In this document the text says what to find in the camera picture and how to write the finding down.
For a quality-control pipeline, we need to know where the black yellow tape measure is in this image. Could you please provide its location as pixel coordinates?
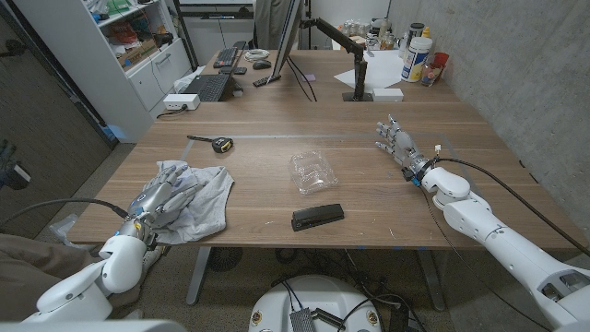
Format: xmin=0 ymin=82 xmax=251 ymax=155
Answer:
xmin=186 ymin=134 xmax=234 ymax=154

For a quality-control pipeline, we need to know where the clear plastic bag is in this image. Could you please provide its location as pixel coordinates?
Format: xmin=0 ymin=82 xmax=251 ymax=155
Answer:
xmin=49 ymin=213 xmax=82 ymax=248

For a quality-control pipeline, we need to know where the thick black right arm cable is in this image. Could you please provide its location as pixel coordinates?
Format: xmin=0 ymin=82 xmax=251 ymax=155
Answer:
xmin=435 ymin=156 xmax=590 ymax=258

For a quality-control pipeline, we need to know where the computer monitor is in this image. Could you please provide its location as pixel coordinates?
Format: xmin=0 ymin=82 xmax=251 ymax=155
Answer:
xmin=269 ymin=0 xmax=303 ymax=84

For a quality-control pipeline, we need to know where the grey shirt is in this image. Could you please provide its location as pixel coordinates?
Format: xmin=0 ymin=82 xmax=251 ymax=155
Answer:
xmin=137 ymin=160 xmax=235 ymax=245

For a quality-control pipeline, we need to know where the clear drinking glass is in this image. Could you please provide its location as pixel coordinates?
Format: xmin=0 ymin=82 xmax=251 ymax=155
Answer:
xmin=419 ymin=62 xmax=443 ymax=88

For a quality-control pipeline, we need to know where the black remote control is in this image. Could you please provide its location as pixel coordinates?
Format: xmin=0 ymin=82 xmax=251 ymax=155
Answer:
xmin=252 ymin=74 xmax=281 ymax=89

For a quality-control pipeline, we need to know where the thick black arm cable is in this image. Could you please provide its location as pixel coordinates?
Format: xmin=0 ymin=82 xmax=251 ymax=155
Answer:
xmin=0 ymin=197 xmax=130 ymax=227
xmin=435 ymin=156 xmax=590 ymax=258

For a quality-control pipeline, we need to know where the black keyboard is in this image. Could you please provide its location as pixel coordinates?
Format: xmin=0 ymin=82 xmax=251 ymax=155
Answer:
xmin=212 ymin=46 xmax=239 ymax=69

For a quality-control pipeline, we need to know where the clear plastic clamshell container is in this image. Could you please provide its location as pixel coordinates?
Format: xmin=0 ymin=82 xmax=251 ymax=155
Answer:
xmin=288 ymin=149 xmax=340 ymax=196

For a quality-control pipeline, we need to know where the black stapler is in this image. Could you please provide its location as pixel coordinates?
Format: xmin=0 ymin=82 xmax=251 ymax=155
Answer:
xmin=290 ymin=203 xmax=346 ymax=232

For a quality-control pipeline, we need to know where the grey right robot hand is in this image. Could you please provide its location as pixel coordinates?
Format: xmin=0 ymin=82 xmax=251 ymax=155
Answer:
xmin=374 ymin=113 xmax=437 ymax=184

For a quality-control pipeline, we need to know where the white shelf cabinet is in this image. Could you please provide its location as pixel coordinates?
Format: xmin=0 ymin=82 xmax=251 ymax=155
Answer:
xmin=13 ymin=0 xmax=194 ymax=144

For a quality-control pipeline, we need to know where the black fan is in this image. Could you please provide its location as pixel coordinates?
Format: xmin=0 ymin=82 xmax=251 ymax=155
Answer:
xmin=206 ymin=246 xmax=244 ymax=272

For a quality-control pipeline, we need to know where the grey table leg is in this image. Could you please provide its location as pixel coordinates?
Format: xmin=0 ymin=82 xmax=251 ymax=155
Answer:
xmin=416 ymin=250 xmax=447 ymax=313
xmin=185 ymin=246 xmax=212 ymax=306

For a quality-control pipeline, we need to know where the white paper sheet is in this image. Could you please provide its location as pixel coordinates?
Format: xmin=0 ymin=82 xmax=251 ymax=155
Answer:
xmin=333 ymin=49 xmax=407 ymax=91

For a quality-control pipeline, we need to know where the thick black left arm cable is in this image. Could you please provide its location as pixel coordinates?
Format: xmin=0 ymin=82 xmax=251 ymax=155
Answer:
xmin=0 ymin=197 xmax=130 ymax=227

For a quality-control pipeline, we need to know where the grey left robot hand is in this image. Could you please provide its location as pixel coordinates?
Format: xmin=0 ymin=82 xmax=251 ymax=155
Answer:
xmin=120 ymin=164 xmax=208 ymax=243

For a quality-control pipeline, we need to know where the whiteboard with black frame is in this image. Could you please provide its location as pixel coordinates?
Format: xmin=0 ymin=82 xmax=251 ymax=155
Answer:
xmin=172 ymin=0 xmax=255 ymax=70

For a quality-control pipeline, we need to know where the cardboard box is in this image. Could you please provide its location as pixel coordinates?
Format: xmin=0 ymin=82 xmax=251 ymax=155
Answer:
xmin=117 ymin=39 xmax=159 ymax=70

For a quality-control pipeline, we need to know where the hanging grey jacket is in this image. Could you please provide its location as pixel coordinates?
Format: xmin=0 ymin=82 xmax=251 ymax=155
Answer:
xmin=254 ymin=0 xmax=296 ymax=51

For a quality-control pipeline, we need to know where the coiled white cable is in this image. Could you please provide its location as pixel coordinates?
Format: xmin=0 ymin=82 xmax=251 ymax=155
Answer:
xmin=242 ymin=48 xmax=271 ymax=63

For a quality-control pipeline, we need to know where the small white box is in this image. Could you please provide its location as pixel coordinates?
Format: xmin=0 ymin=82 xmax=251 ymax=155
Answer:
xmin=371 ymin=87 xmax=405 ymax=103

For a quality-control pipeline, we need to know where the dark lidded bottle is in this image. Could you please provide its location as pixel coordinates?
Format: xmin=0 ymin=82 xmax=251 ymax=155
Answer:
xmin=407 ymin=22 xmax=425 ymax=47

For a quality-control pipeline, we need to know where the white robot torso base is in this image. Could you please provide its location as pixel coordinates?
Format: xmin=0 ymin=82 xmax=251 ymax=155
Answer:
xmin=247 ymin=274 xmax=383 ymax=332

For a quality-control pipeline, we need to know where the white wipes canister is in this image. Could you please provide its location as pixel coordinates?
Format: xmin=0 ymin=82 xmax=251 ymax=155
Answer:
xmin=400 ymin=36 xmax=434 ymax=84

